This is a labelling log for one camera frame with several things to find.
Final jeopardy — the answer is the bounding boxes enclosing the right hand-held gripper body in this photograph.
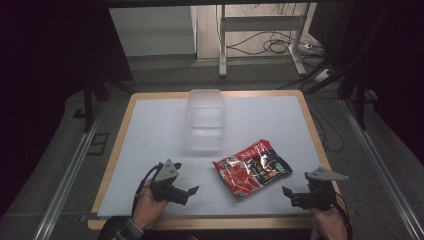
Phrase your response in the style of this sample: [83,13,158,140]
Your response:
[304,166,350,212]

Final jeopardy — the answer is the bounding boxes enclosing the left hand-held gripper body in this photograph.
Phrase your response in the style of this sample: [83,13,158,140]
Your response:
[149,158,183,202]

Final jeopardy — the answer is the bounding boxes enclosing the person's left hand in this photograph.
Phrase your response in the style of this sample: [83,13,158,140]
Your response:
[132,179,170,230]

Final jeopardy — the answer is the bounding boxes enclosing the person's right hand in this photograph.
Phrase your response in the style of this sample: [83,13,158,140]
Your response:
[311,203,348,240]

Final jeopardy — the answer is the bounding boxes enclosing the wooden table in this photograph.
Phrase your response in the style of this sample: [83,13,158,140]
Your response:
[87,89,342,231]

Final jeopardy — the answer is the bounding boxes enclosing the red and black snack packet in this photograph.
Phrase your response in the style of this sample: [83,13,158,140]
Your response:
[212,138,294,201]

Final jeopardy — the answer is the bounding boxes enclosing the white table mat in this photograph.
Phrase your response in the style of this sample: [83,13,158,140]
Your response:
[97,95,326,218]

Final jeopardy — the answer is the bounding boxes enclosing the clear plastic storage container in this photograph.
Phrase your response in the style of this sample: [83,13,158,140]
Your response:
[184,88,226,156]

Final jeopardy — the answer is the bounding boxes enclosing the black metal stand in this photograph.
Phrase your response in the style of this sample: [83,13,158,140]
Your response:
[299,58,376,132]
[81,74,136,134]

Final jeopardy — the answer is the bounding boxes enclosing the white power strip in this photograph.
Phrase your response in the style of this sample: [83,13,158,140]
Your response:
[314,68,334,83]

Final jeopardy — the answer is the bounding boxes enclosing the grey panel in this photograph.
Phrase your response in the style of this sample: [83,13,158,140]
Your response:
[108,5,198,58]

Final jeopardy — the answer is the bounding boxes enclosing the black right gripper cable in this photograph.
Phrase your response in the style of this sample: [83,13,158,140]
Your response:
[332,192,354,240]

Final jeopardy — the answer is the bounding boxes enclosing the thin black floor cable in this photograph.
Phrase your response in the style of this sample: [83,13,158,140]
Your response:
[305,99,346,154]

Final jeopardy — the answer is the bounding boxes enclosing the aluminium floor rail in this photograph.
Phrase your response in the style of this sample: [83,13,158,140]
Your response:
[339,99,424,240]
[32,102,105,240]

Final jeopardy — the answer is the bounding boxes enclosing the white metal desk frame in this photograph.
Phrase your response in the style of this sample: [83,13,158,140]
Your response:
[217,3,313,79]

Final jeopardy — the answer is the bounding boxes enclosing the black floor cables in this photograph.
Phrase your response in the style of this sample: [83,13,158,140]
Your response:
[225,30,323,57]

